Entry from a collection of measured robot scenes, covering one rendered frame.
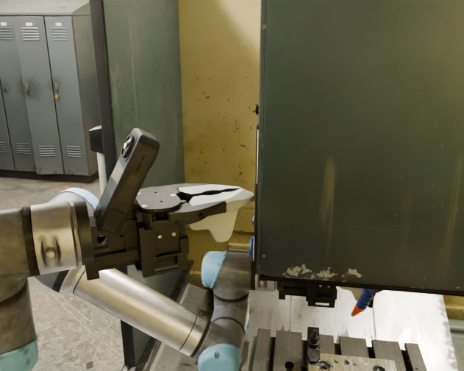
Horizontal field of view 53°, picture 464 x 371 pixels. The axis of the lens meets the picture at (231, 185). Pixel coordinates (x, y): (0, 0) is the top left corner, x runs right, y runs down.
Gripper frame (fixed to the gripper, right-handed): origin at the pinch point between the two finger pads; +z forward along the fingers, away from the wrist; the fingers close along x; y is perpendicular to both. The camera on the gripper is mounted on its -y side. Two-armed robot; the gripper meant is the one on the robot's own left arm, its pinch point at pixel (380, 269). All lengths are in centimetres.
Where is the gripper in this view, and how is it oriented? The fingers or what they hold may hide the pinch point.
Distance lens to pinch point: 97.5
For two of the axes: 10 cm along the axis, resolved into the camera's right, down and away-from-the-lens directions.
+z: 9.9, 0.3, -1.4
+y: 0.2, 9.4, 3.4
